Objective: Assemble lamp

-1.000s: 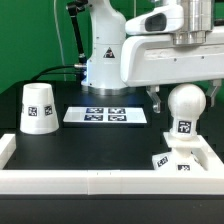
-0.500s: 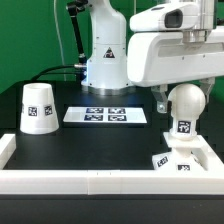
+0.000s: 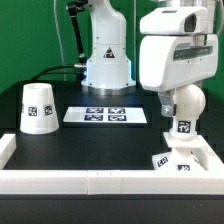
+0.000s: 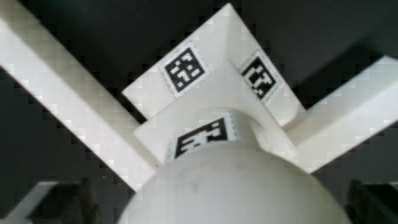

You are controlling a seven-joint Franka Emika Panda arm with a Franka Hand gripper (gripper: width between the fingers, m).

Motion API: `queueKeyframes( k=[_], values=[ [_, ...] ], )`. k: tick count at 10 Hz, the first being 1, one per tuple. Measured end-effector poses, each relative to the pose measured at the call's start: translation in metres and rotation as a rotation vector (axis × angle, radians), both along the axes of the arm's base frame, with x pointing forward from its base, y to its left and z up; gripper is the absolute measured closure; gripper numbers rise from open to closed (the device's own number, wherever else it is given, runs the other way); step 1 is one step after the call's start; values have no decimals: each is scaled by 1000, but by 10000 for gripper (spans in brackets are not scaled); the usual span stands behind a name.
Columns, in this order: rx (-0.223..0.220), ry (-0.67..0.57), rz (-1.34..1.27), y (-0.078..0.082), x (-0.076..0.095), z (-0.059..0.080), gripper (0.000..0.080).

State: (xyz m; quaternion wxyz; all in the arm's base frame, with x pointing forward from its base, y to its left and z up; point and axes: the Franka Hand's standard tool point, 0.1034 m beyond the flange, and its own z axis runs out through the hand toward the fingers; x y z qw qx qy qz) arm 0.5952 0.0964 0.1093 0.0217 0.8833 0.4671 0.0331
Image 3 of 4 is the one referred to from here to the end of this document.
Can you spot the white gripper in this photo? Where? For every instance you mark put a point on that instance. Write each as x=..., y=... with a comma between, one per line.
x=168, y=62

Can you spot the white lamp bulb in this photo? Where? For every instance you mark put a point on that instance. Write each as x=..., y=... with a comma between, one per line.
x=190, y=103

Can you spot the white lamp base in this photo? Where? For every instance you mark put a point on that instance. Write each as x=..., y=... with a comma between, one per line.
x=180, y=158

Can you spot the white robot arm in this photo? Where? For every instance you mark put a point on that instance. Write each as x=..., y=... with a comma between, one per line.
x=108, y=68

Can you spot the white lamp shade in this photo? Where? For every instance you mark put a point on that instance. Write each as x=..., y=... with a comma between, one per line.
x=38, y=114

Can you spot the white marker tag sheet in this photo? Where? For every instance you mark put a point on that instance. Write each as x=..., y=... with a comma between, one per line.
x=105, y=115

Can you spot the white U-shaped border fence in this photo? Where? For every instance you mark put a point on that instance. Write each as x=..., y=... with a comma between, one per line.
x=57, y=182

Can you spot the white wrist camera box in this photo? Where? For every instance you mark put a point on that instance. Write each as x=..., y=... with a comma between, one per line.
x=184, y=20

